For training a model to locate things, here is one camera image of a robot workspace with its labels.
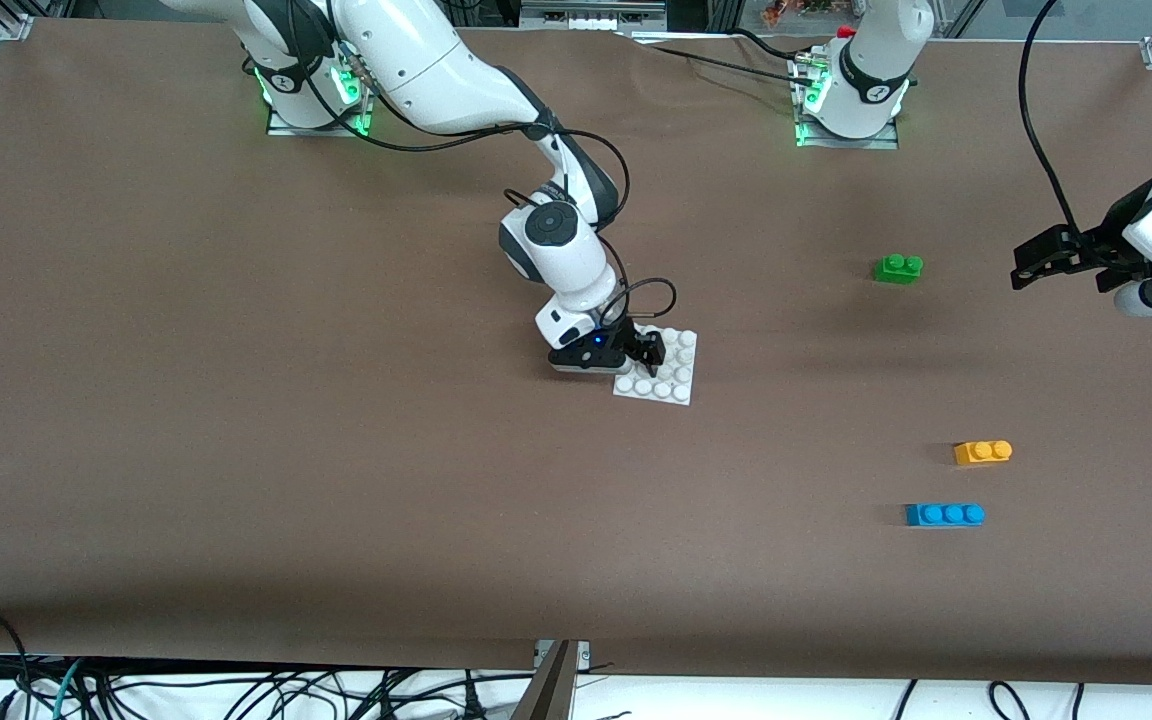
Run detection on grey metal post bracket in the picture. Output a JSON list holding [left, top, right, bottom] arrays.
[[511, 640, 592, 720]]

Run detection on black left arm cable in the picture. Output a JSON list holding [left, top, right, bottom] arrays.
[[1019, 0, 1082, 241]]

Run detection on orange red small objects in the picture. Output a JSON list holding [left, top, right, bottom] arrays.
[[764, 0, 837, 26]]

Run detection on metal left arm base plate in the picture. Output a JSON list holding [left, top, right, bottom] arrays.
[[794, 50, 902, 151]]

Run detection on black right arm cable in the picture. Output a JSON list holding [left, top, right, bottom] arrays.
[[331, 60, 679, 336]]

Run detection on brown paper table cover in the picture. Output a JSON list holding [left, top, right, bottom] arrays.
[[0, 20, 1152, 686]]

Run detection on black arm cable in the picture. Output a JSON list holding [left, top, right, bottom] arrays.
[[1019, 0, 1082, 241], [331, 60, 679, 336]]

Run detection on green two-stud block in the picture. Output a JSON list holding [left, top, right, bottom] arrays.
[[873, 253, 925, 285]]

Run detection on teal floor cable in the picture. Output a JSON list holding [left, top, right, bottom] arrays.
[[48, 658, 87, 719]]

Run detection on long black base cable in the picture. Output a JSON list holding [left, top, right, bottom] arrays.
[[641, 42, 817, 91]]

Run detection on blue three-stud block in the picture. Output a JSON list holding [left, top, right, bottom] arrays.
[[904, 503, 986, 528]]

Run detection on white studded base plate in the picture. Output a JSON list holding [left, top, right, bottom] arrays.
[[613, 325, 699, 406]]

